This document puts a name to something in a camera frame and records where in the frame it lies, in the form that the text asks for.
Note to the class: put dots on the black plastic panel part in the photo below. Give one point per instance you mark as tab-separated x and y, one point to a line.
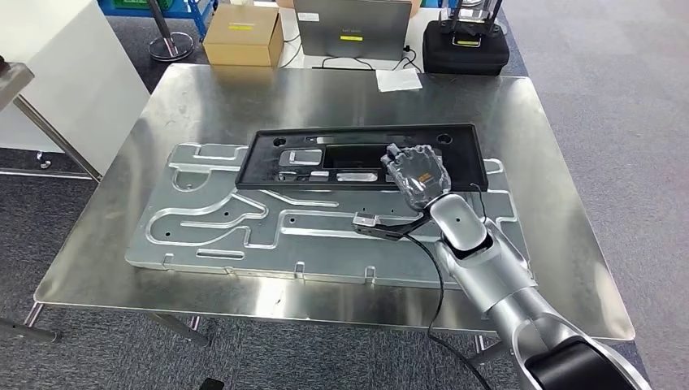
366	134

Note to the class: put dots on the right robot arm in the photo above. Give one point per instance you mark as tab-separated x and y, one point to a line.
495	274

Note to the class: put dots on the stainless steel workbench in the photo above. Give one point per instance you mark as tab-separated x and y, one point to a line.
269	102

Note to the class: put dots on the aluminium fixture plate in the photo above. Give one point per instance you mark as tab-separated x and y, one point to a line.
323	253

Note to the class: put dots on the white paper sheet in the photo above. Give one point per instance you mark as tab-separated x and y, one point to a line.
398	79

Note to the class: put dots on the black carrying case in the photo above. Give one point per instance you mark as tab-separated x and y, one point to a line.
465	59

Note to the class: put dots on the brown cardboard box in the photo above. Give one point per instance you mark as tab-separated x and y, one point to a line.
242	43

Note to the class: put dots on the chrome base stanchion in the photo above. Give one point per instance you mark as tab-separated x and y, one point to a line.
171	48

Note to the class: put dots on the blue metal rack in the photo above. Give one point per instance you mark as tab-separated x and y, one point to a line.
199	13

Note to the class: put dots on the white cabinet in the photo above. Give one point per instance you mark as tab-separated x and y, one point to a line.
70	70

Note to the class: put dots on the small stainless steel table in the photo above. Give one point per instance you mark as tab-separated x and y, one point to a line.
13	81

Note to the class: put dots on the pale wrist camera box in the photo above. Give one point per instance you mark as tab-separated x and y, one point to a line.
371	222

